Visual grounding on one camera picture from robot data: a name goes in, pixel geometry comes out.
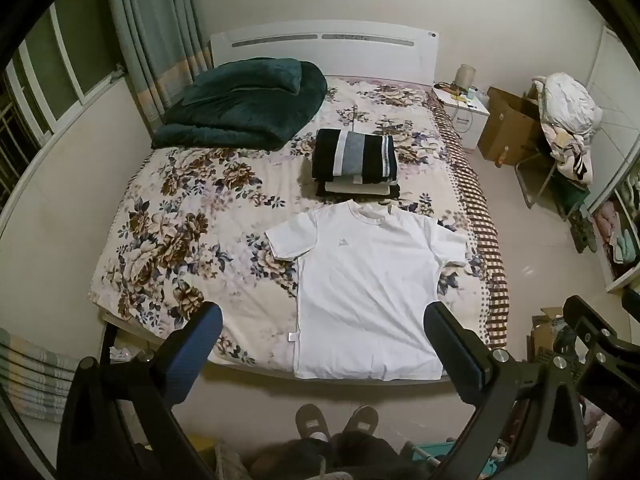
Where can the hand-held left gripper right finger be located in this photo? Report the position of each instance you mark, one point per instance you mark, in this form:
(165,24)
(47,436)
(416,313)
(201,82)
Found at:
(462,360)

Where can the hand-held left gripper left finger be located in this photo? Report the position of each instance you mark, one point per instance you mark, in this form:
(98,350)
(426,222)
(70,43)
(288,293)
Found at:
(199,342)

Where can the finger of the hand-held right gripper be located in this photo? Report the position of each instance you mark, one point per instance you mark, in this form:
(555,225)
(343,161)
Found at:
(587,321)

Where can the white t-shirt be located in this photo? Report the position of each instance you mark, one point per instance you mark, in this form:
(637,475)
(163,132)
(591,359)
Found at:
(367,290)

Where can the pile of clothes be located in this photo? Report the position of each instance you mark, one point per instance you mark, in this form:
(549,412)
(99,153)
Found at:
(570,120)

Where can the small open cardboard box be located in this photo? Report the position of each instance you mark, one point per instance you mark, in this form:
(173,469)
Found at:
(545,332)

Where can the pair of green slippers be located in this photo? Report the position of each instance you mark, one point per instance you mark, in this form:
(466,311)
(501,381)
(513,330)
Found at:
(582,232)

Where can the person's right grey slipper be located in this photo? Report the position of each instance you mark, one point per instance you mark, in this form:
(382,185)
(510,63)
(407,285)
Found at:
(361,419)

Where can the person's grey slipper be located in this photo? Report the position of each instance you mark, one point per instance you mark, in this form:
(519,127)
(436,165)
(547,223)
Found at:
(361,419)
(311,422)

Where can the floral bed sheet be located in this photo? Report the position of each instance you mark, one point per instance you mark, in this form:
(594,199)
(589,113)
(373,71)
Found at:
(200,220)

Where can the person's left grey slipper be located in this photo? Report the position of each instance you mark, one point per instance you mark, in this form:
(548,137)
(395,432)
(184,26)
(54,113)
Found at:
(311,422)

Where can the metal folding chair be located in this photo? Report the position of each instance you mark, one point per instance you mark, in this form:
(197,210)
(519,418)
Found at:
(532,180)

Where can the person's dark pants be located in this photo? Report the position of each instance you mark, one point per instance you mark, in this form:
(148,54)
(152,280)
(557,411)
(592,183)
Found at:
(340,460)

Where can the white wardrobe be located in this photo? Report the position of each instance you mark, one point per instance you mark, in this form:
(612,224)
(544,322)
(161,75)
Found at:
(617,160)

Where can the striped green cloth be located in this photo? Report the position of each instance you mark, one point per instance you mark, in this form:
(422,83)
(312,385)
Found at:
(35,375)

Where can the white folded garment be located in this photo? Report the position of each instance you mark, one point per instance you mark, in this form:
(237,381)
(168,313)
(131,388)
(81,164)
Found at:
(357,186)

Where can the large cardboard box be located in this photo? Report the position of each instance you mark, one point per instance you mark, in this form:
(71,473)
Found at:
(507,127)

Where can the dark green blanket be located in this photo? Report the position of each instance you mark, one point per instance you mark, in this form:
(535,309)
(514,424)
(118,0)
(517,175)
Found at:
(240,105)

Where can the white nightstand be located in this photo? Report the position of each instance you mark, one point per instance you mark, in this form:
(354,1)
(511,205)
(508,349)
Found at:
(467,110)

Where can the cream jar lamp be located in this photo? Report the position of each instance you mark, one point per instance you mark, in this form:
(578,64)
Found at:
(466,76)

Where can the green curtain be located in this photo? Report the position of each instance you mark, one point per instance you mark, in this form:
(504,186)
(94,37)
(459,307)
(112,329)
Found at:
(155,35)

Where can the white bed headboard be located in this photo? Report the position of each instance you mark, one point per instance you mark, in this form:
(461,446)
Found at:
(320,50)

